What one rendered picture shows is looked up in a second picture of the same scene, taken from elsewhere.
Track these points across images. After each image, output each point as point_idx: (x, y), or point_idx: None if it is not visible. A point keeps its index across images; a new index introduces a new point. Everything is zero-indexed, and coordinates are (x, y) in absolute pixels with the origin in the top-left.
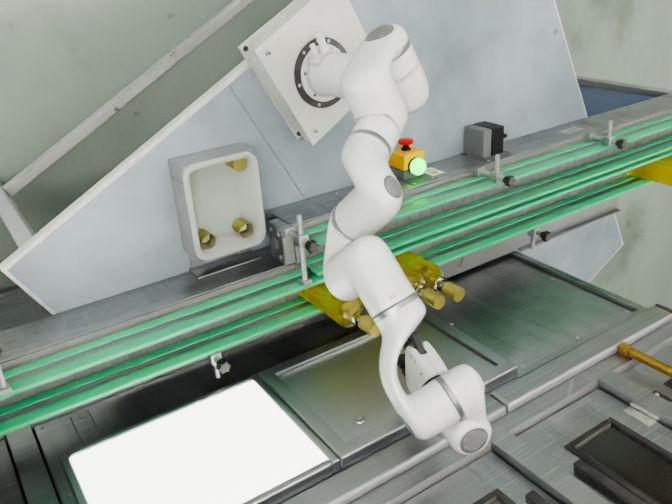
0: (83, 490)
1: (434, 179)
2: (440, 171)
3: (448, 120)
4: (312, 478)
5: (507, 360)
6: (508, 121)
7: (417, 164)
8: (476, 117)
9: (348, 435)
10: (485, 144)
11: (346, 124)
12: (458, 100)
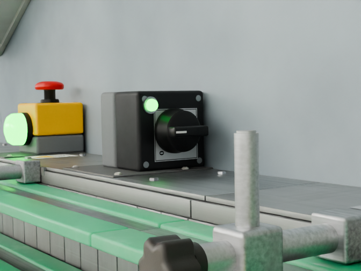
0: None
1: (0, 156)
2: (44, 157)
3: (141, 71)
4: None
5: None
6: (278, 114)
7: (5, 120)
8: (193, 78)
9: None
10: (103, 129)
11: (32, 45)
12: (156, 26)
